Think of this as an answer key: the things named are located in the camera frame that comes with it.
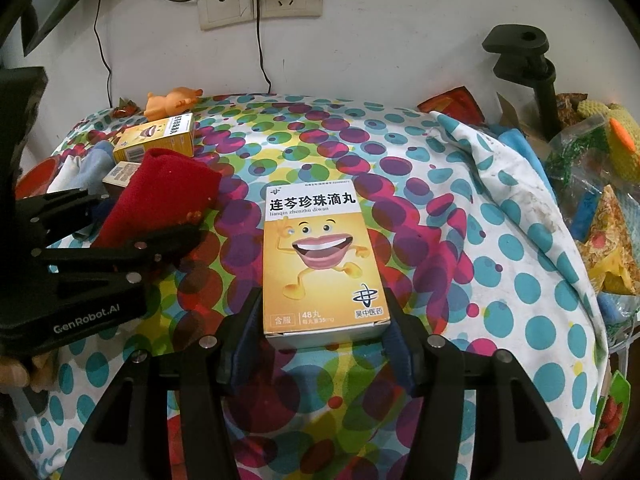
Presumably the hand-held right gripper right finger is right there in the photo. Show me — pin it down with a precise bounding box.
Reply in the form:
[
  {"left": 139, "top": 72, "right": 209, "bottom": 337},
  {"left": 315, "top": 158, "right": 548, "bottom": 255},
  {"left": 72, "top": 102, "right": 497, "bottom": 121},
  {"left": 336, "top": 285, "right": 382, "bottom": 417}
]
[{"left": 382, "top": 287, "right": 583, "bottom": 480}]

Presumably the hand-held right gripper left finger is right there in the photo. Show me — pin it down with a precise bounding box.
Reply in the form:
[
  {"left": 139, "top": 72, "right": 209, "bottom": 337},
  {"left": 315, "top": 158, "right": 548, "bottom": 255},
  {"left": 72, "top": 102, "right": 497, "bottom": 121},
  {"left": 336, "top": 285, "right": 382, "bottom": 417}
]
[{"left": 60, "top": 287, "right": 265, "bottom": 480}]

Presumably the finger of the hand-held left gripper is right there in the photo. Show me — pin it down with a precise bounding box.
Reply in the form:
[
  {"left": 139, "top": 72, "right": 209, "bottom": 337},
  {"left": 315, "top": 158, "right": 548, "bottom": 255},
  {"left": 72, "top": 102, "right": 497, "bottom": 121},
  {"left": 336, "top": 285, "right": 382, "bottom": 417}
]
[
  {"left": 35, "top": 222, "right": 209, "bottom": 287},
  {"left": 15, "top": 187, "right": 119, "bottom": 247}
]

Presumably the round red tray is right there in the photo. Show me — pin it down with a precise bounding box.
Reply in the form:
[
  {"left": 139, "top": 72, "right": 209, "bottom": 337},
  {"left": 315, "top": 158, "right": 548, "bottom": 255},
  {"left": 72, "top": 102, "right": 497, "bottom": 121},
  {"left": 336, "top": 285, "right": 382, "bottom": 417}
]
[{"left": 14, "top": 156, "right": 63, "bottom": 201}]

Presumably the light blue sock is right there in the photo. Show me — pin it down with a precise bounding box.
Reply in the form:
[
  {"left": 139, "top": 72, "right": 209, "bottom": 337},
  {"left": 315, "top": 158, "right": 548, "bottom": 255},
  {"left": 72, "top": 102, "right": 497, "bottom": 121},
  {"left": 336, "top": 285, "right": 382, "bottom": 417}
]
[{"left": 75, "top": 140, "right": 118, "bottom": 196}]

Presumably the red embroidered sock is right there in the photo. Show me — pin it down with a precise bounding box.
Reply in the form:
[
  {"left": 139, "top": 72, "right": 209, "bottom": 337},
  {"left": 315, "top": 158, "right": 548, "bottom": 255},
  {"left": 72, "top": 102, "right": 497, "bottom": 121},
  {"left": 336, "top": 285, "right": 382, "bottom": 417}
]
[{"left": 90, "top": 147, "right": 223, "bottom": 251}]

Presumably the small brown and cream box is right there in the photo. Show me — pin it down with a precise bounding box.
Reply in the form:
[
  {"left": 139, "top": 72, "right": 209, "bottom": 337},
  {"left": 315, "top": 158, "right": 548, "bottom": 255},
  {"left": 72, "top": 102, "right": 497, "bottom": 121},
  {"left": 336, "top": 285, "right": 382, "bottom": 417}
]
[{"left": 101, "top": 161, "right": 143, "bottom": 196}]

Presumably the yellow medicine box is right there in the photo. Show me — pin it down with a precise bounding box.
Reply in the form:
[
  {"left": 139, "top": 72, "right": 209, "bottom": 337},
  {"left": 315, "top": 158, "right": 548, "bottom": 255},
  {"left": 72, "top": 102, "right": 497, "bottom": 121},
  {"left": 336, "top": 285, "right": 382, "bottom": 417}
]
[
  {"left": 262, "top": 180, "right": 391, "bottom": 351},
  {"left": 112, "top": 112, "right": 197, "bottom": 163}
]

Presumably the person's left hand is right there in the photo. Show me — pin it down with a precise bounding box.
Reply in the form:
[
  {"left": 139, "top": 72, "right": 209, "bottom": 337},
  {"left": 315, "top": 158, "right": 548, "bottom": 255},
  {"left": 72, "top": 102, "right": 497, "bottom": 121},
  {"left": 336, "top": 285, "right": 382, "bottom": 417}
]
[{"left": 0, "top": 357, "right": 32, "bottom": 390}]

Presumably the polka dot tablecloth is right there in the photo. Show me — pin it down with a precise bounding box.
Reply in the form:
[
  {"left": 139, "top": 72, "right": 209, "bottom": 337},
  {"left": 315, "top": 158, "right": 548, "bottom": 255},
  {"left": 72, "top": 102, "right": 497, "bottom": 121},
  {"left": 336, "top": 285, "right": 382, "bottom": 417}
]
[{"left": 10, "top": 92, "right": 611, "bottom": 480}]

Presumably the orange rubber toy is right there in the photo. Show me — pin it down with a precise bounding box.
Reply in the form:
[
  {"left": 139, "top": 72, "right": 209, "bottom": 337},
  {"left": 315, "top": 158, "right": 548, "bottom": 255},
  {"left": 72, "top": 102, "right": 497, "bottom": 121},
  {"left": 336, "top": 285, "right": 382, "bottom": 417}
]
[{"left": 144, "top": 86, "right": 203, "bottom": 122}]

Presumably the black television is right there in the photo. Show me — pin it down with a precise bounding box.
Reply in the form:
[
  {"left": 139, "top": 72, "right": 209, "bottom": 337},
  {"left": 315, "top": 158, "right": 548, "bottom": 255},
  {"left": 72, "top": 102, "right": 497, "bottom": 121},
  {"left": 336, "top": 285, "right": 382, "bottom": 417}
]
[{"left": 17, "top": 0, "right": 108, "bottom": 51}]

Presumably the green label packet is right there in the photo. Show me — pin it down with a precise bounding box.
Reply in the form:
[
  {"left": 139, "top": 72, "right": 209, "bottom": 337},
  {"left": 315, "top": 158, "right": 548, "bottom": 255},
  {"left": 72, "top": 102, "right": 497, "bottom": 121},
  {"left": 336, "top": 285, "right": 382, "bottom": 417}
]
[{"left": 587, "top": 370, "right": 632, "bottom": 467}]

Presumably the yellow patterned packet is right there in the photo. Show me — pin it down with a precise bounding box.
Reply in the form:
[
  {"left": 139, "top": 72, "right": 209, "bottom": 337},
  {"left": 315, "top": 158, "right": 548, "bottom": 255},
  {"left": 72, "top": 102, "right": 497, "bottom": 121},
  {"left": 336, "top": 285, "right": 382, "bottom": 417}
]
[{"left": 582, "top": 185, "right": 640, "bottom": 296}]

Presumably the clear plastic bag pile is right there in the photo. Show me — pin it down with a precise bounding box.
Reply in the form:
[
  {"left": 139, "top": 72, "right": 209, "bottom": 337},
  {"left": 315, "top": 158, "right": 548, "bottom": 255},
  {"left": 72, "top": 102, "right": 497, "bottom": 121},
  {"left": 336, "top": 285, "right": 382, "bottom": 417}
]
[{"left": 542, "top": 115, "right": 640, "bottom": 321}]

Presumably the red snack packet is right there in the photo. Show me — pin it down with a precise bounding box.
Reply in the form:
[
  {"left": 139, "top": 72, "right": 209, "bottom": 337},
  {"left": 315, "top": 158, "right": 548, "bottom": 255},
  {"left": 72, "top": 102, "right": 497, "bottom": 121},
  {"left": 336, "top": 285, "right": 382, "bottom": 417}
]
[{"left": 417, "top": 86, "right": 486, "bottom": 123}]

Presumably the yellow knitted toy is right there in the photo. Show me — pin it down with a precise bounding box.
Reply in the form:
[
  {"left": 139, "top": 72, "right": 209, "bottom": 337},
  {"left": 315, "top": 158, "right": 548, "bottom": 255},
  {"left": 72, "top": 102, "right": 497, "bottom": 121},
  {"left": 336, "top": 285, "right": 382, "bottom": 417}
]
[{"left": 577, "top": 100, "right": 640, "bottom": 183}]

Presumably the black clamp stand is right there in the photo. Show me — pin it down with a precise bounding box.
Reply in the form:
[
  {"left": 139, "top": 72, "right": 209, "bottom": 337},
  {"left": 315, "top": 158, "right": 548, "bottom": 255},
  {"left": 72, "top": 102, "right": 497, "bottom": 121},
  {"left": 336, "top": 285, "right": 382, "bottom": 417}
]
[{"left": 482, "top": 24, "right": 563, "bottom": 143}]

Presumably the black television cable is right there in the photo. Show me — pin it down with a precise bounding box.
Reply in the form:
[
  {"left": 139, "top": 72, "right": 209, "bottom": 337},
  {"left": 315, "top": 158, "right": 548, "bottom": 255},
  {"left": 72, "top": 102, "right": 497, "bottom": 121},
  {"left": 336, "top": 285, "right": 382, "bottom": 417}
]
[{"left": 92, "top": 0, "right": 115, "bottom": 109}]

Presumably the black adapter cable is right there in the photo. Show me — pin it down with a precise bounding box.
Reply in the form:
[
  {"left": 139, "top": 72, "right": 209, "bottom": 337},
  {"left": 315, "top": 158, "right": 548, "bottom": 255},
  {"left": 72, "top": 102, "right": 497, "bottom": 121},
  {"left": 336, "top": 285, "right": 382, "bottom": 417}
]
[{"left": 254, "top": 0, "right": 274, "bottom": 96}]

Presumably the white wall outlet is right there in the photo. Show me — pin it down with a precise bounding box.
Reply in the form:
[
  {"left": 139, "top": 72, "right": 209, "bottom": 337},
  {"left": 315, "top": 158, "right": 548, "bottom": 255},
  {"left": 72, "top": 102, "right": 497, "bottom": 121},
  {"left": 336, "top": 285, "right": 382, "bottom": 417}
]
[{"left": 196, "top": 0, "right": 325, "bottom": 31}]

